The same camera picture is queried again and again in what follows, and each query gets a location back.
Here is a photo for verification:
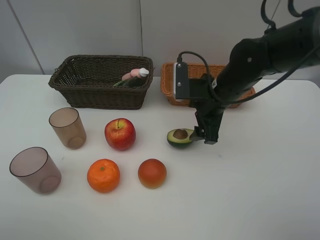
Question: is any light orange wicker basket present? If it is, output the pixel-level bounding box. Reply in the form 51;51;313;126
160;62;257;109

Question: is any dark green pump bottle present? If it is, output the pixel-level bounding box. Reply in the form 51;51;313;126
113;76;145;88

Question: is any brown translucent plastic cup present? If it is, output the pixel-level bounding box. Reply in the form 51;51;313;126
48;107;87;150

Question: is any orange mandarin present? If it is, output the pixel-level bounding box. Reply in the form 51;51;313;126
87;158;121;194

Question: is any halved avocado with pit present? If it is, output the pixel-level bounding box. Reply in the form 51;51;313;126
166;128;194;149

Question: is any red yellow apple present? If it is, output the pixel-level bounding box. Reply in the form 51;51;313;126
104;118;136;151

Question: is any pink spray bottle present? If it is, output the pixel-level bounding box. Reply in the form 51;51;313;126
121;68;150;81

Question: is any dark brown wicker basket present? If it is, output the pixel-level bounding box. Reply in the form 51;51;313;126
48;54;154;110

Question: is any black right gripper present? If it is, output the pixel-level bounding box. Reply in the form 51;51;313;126
189;99;225;145

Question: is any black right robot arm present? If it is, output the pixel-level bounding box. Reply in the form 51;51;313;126
189;0;320;145

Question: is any red orange round fruit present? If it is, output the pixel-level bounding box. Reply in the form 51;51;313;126
137;158;167;189

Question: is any purple translucent plastic cup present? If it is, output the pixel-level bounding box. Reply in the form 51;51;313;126
9;146;62;194

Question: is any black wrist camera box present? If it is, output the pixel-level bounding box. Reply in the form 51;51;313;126
173;62;214;101

